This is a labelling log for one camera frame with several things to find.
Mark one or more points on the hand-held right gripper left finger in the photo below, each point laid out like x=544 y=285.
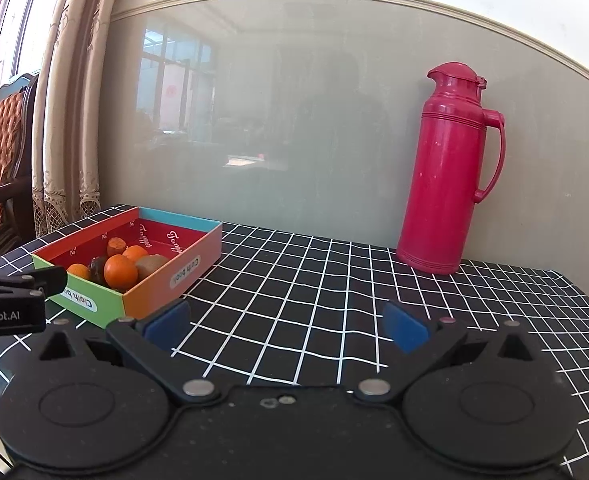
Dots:
x=167 y=324

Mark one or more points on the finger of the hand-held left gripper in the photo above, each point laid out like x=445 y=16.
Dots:
x=29 y=279

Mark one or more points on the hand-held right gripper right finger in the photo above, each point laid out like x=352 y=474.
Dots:
x=404 y=329

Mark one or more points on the orange mandarin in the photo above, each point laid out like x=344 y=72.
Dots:
x=121 y=272
x=78 y=271
x=135 y=252

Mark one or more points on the beige lace curtain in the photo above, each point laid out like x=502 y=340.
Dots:
x=69 y=110

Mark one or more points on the dark wrinkled passion fruit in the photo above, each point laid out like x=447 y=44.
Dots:
x=96 y=267

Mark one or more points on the brown kiwi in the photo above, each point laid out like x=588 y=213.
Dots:
x=152 y=265

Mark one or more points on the black white checkered tablecloth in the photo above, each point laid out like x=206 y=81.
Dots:
x=324 y=285

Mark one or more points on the red thermos jug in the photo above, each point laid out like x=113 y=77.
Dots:
x=439 y=185

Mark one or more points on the colourful cardboard box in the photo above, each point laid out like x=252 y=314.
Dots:
x=174 y=265

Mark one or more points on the orange carrot piece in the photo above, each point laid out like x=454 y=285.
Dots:
x=116 y=246

